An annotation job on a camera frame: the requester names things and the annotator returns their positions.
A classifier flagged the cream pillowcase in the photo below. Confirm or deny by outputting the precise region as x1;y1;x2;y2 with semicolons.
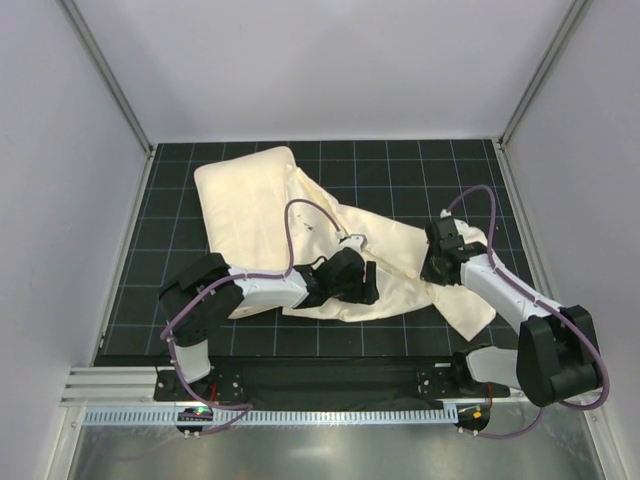
284;166;496;340

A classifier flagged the cream pillow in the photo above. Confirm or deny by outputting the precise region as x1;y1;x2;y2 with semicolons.
193;145;311;321

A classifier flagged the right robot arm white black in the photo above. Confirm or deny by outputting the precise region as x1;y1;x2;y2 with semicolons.
421;216;610;408

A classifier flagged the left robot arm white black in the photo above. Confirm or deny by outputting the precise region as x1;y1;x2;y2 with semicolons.
159;247;379;401

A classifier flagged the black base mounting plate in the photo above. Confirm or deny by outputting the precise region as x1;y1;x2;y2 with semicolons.
152;353;514;404

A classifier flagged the black grid mat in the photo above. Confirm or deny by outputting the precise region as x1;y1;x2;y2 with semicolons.
95;139;533;366

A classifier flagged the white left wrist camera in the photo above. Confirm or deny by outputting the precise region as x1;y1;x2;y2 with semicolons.
336;230;368;253

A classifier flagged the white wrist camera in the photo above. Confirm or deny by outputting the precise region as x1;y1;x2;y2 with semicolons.
454;217;488;246
336;230;368;253

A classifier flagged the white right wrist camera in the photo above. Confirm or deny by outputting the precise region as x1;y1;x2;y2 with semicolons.
454;217;488;246

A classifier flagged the slotted grey cable duct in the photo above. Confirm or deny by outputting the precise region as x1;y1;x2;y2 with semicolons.
83;405;458;427

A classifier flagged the aluminium front rail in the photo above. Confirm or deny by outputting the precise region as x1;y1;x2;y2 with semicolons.
58;364;176;409

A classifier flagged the right aluminium frame post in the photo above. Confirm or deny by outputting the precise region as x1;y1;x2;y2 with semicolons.
498;0;593;149

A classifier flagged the aluminium frame post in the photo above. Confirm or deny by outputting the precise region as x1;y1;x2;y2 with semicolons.
498;0;593;149
57;0;153;157

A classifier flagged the left aluminium frame post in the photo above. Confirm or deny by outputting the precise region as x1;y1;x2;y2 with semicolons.
57;0;153;157

